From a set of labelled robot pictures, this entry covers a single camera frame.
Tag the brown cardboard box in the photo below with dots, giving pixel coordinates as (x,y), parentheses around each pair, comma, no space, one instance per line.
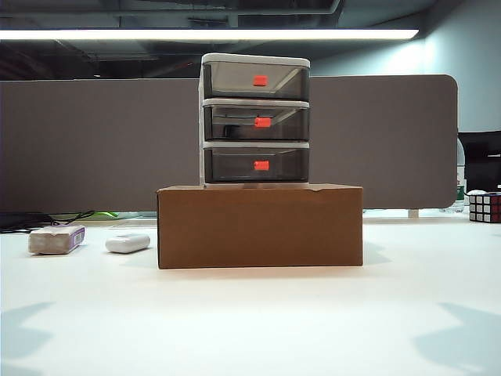
(258,227)

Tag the white earbud case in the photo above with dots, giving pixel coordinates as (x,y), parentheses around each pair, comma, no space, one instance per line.
(127,243)

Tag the brown fabric partition panel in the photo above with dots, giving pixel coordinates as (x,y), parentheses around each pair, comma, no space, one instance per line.
(98,156)

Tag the long ceiling light strip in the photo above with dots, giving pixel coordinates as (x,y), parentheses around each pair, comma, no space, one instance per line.
(195,34)

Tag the white eraser in purple sleeve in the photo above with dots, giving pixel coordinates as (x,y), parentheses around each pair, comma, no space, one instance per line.
(55,239)

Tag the clear bottle with green label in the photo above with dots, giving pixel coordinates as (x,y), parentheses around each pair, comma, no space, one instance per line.
(462,191)

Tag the black office chair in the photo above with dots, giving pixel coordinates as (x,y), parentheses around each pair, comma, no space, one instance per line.
(481,164)

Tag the black rubik's cube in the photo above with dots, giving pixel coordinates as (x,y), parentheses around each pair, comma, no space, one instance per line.
(485,207)

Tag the white plastic drawer cabinet frame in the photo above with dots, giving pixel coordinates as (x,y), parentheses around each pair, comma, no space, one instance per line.
(254,57)

